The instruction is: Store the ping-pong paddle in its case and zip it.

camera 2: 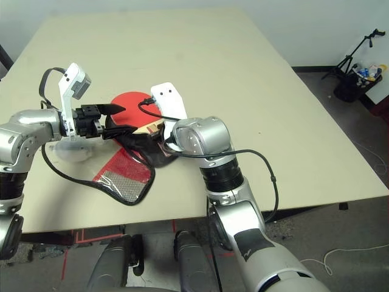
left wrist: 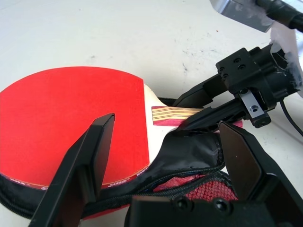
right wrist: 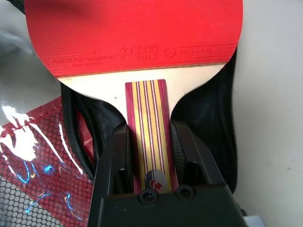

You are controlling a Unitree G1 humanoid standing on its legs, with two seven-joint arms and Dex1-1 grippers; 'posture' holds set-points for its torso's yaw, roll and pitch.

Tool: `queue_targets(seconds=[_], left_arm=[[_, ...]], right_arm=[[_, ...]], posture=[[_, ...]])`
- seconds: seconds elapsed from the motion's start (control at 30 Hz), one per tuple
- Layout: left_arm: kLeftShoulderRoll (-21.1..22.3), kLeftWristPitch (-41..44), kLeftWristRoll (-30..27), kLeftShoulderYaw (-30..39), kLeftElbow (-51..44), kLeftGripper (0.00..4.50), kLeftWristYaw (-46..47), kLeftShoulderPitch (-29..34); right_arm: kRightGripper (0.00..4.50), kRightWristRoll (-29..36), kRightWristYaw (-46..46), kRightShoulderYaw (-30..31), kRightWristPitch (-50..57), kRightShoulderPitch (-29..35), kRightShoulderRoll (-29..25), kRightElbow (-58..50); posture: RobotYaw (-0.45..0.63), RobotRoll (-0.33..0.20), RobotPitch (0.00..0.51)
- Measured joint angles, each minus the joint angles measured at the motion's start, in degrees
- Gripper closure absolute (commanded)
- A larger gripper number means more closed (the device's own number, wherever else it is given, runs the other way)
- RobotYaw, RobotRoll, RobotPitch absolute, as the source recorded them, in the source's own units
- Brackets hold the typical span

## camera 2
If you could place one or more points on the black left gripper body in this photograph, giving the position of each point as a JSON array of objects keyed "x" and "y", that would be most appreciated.
[{"x": 88, "y": 121}]

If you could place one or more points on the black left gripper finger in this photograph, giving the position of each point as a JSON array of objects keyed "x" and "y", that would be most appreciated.
[
  {"x": 111, "y": 109},
  {"x": 120, "y": 132}
]

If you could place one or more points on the red ping-pong paddle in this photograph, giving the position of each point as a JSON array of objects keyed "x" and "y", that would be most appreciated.
[{"x": 127, "y": 103}]

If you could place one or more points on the red black paddle case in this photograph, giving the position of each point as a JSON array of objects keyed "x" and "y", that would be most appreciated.
[{"x": 130, "y": 170}]

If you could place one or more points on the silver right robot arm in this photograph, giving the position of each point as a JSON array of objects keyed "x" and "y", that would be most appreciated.
[{"x": 206, "y": 134}]

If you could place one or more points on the side table with black legs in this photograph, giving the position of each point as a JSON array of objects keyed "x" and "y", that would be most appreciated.
[{"x": 5, "y": 61}]

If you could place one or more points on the grey left robot leg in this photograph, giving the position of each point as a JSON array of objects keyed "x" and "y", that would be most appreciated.
[{"x": 109, "y": 267}]

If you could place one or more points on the grey robot leg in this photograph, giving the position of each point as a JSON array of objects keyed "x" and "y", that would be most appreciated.
[
  {"x": 109, "y": 267},
  {"x": 194, "y": 264}
]

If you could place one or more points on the grey right robot leg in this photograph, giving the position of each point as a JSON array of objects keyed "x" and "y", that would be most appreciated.
[{"x": 194, "y": 264}]

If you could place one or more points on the black trash bin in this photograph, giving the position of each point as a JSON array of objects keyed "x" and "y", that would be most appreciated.
[{"x": 349, "y": 89}]

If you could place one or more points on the black tripod stand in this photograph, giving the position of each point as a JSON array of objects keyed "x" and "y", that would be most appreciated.
[{"x": 349, "y": 57}]

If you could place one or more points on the dark red box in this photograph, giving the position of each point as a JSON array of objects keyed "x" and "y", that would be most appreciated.
[{"x": 380, "y": 109}]

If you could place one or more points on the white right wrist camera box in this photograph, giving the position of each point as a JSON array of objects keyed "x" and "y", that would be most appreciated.
[{"x": 168, "y": 97}]

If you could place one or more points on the black table foot bracket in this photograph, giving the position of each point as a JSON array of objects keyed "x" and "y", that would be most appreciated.
[{"x": 343, "y": 206}]

